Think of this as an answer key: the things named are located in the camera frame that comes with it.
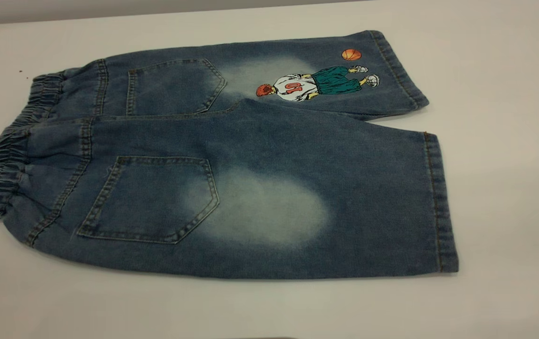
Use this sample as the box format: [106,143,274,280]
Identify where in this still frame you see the blue denim shorts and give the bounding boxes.
[0,30,459,280]

